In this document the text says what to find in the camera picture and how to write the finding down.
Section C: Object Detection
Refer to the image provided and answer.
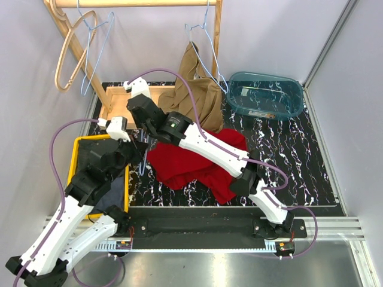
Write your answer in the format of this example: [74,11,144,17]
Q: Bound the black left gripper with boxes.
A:
[107,132,148,182]

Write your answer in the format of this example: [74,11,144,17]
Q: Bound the blue wire hanger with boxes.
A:
[184,1,229,94]
[76,1,115,96]
[138,153,147,176]

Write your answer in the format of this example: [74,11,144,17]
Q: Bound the red cloth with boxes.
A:
[147,142,236,204]

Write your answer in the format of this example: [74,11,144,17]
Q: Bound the tan brown skirt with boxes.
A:
[158,42,223,133]

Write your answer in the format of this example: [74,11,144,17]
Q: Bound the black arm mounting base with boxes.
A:
[119,205,308,251]

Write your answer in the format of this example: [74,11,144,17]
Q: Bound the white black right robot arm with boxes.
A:
[126,94,294,237]

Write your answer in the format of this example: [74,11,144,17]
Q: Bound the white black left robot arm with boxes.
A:
[5,138,147,286]

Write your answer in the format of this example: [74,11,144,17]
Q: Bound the wooden hanger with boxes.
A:
[50,0,100,92]

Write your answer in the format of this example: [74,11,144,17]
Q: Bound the dark grey folded clothes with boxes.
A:
[68,140,124,215]

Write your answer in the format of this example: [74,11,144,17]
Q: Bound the yellow plastic crate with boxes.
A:
[67,135,130,212]

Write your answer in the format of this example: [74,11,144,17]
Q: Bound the wooden clothes rack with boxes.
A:
[44,1,205,120]

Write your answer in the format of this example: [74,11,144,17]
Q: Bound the teal plastic basin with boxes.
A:
[226,72,303,121]

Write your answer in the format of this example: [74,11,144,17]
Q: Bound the black marble pattern mat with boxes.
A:
[86,80,342,207]

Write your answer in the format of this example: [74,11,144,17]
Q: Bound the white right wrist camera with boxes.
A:
[123,77,151,99]

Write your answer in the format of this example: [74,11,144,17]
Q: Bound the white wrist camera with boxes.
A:
[123,77,151,99]
[98,116,131,142]

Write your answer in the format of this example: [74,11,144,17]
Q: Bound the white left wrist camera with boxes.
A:
[98,116,131,142]

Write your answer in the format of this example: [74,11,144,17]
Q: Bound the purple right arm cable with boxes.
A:
[124,68,318,261]

